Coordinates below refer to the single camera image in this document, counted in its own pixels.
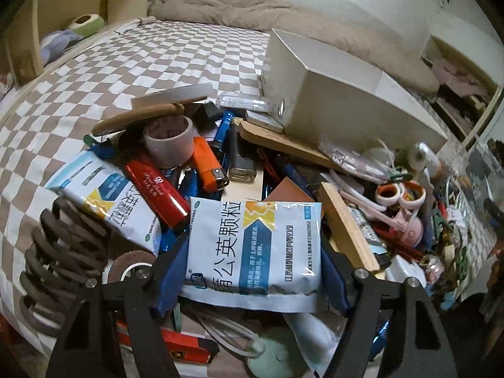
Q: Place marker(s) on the small white box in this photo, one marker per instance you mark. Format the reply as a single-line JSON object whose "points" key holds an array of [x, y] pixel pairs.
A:
{"points": [[264, 120]]}

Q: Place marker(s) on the pink scissors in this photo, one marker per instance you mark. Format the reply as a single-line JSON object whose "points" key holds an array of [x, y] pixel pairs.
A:
{"points": [[401, 224]]}

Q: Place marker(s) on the white charger plug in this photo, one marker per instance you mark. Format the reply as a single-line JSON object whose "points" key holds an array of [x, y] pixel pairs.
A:
{"points": [[405, 271]]}

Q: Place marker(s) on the brown clear tape roll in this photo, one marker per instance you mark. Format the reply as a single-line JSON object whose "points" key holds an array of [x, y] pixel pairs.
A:
{"points": [[169, 139]]}

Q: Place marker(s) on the flat clear plastic case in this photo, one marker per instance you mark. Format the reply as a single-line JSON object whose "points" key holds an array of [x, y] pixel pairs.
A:
{"points": [[244, 102]]}

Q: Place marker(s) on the white blue medicine sachet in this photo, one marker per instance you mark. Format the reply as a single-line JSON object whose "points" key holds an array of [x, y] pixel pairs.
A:
{"points": [[106, 201], [252, 244]]}

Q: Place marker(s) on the mint green round device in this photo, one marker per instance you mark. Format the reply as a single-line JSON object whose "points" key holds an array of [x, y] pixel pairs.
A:
{"points": [[275, 356]]}

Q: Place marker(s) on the plywood strip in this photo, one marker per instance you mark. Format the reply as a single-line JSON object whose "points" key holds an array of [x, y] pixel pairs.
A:
{"points": [[342, 224]]}

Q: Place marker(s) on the white cardboard box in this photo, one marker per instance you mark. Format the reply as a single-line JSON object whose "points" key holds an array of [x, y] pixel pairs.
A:
{"points": [[334, 98]]}

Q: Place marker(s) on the brown abrasive wheel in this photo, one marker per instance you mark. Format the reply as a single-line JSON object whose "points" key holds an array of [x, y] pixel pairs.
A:
{"points": [[130, 264]]}

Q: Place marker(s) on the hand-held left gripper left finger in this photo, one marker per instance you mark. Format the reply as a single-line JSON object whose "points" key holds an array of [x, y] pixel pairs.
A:
{"points": [[169, 283]]}

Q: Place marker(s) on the green white plush toy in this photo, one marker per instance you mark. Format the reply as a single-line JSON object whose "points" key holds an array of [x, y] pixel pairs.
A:
{"points": [[86, 23]]}

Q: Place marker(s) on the beige quilt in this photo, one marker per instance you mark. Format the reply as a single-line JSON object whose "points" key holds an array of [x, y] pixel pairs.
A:
{"points": [[236, 4]]}

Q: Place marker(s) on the dark ribbed hair clip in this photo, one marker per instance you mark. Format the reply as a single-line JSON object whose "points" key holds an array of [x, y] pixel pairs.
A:
{"points": [[59, 260]]}

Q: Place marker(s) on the clear storage container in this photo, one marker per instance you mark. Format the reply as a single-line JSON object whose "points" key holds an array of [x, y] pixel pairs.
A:
{"points": [[482, 165]]}

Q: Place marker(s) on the round cork coaster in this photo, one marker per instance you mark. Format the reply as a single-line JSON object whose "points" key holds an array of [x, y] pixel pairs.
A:
{"points": [[138, 116]]}

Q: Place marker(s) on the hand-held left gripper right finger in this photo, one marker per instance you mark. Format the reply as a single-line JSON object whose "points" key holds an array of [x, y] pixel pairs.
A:
{"points": [[334, 283]]}

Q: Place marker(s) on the orange lighter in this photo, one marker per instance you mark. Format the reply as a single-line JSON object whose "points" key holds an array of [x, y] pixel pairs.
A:
{"points": [[206, 161]]}

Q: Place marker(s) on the brown leather card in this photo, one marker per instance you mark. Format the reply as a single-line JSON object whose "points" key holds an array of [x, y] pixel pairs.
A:
{"points": [[287, 193]]}

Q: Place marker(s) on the white tape roll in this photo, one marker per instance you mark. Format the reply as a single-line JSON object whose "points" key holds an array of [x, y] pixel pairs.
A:
{"points": [[173, 95]]}

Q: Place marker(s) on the pink clothes pile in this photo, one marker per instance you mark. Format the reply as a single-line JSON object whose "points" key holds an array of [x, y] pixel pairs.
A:
{"points": [[456, 75]]}

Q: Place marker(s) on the red black flat box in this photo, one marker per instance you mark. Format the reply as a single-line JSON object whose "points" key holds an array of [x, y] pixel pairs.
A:
{"points": [[173, 342]]}

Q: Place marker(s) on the black charger block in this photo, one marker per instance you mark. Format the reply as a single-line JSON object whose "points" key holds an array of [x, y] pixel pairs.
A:
{"points": [[206, 114]]}

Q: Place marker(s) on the black silver lighter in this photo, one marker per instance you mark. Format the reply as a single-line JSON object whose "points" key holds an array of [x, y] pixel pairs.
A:
{"points": [[240, 161]]}

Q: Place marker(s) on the white bottle orange cap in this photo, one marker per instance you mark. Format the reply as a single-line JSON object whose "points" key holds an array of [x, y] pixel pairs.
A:
{"points": [[423, 157]]}

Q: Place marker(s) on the long carved wooden plaque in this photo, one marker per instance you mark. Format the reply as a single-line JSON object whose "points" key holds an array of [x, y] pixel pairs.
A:
{"points": [[283, 145]]}

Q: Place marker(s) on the open closet shelf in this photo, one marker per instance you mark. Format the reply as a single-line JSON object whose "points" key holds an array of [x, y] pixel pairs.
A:
{"points": [[437, 51]]}

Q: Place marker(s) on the purple white plush toy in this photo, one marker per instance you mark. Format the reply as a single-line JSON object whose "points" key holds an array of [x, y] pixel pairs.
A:
{"points": [[59, 41]]}

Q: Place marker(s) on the red glossy lighter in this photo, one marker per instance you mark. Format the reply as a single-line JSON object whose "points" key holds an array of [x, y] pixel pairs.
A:
{"points": [[157, 193]]}

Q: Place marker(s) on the wooden bedside shelf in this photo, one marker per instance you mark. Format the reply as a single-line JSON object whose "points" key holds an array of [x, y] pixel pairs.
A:
{"points": [[23, 51]]}

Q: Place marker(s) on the clear lidded case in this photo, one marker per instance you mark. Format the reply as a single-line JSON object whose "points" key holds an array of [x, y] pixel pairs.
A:
{"points": [[350, 161]]}

